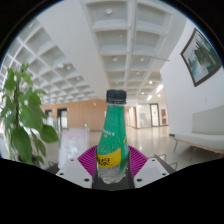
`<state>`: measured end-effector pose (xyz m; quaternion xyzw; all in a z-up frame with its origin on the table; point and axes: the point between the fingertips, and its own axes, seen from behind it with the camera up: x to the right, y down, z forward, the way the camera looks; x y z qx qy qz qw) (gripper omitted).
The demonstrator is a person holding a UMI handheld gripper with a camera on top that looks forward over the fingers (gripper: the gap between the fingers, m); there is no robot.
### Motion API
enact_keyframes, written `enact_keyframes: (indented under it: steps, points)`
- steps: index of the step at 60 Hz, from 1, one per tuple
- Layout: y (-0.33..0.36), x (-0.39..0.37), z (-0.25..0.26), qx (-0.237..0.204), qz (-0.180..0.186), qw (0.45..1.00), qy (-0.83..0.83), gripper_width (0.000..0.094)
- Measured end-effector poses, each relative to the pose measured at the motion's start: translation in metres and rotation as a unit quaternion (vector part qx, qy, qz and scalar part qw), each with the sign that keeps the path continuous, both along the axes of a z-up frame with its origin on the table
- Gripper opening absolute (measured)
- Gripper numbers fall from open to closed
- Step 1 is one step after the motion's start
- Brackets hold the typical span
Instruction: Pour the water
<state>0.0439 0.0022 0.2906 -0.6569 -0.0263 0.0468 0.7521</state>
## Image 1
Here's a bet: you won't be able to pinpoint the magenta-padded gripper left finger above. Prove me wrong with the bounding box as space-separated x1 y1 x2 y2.
54 144 101 190

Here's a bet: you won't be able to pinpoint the white cushioned bench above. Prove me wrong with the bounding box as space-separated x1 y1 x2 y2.
173 104 224 156

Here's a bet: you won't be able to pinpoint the recessed ceiling lights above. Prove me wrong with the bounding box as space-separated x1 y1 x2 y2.
56 7 165 101

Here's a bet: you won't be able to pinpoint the green leafy potted plant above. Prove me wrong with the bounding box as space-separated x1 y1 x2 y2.
0 63 60 166

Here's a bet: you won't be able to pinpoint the glass double door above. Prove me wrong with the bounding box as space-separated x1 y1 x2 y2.
149 103 161 128

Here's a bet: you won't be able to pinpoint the dark framed landscape picture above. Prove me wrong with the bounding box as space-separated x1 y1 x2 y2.
180 27 223 88

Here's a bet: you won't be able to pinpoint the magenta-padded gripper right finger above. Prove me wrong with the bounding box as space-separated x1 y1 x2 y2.
127 145 170 190

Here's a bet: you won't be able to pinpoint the green plastic drink bottle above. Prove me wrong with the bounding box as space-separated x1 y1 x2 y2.
95 88 130 185

